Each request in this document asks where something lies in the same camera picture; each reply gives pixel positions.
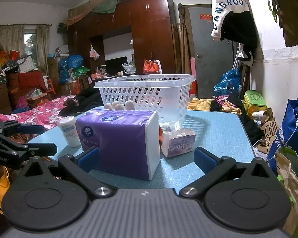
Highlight black clothing pile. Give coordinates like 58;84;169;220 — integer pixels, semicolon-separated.
58;87;105;117

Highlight clear plastic bag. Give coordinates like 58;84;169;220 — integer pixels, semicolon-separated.
159;116;187;132

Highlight paper bag with green handles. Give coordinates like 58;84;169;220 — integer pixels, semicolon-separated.
274;142;298;237

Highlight white lettered sweater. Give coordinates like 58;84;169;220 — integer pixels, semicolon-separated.
211;0;251;42

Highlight dark floral clothes pile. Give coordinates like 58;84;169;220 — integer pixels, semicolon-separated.
211;95;244;116

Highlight green cloth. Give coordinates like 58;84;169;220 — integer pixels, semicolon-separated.
91;0;149;14

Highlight pink floral blanket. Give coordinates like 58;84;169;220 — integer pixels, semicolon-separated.
0;95;76;130

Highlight black monitor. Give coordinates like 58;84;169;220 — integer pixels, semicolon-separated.
105;57;129;76

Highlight grey door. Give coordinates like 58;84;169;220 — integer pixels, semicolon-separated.
187;5;235;98

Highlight red and white drawstring bag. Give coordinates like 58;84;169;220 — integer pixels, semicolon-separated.
142;59;162;75

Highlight white drying rack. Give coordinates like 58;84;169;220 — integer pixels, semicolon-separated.
232;43;242;70

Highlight pink board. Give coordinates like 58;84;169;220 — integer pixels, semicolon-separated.
190;58;197;80

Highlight white plastic bag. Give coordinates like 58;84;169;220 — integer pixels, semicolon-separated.
90;45;100;60

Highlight patterned curtain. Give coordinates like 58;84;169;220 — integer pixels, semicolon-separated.
0;26;24;55
36;25;50;76

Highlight white cotton pad roll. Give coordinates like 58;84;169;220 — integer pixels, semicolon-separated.
57;116;81;148

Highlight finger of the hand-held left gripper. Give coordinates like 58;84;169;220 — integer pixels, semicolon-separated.
0;135;58;159
0;121;45;139

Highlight wooden planks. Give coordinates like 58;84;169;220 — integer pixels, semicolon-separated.
177;4;191;74

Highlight blue plastic bag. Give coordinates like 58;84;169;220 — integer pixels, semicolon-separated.
214;69;241;98

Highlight red cloth covered cabinet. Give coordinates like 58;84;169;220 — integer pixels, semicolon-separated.
6;70;48;93

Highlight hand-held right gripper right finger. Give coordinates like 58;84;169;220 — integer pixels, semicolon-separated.
179;147;276;199

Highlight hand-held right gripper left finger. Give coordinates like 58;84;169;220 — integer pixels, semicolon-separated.
20;146;116;199

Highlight black hanging garment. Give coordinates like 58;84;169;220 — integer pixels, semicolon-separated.
220;10;259;66

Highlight blue shopping bag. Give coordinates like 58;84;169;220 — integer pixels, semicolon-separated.
266;99;298;176

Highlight printed brown paper bag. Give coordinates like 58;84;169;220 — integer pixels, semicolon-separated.
259;108;281;152

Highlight yellow orange blanket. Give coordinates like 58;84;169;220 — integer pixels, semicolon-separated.
187;97;217;111

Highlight pile of blue bags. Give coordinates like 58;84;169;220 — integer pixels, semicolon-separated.
58;55;84;85

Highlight brown wooden wardrobe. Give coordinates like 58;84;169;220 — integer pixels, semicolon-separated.
67;0;178;90

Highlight beige lumpy object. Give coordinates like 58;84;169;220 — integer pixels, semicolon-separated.
104;100;135;111

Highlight green box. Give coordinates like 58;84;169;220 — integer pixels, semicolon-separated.
243;90;267;117

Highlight purple tissue pack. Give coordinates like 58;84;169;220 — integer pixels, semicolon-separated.
75;107;161;181

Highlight small pink tissue packet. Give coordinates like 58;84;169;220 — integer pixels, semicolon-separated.
161;128;196;158

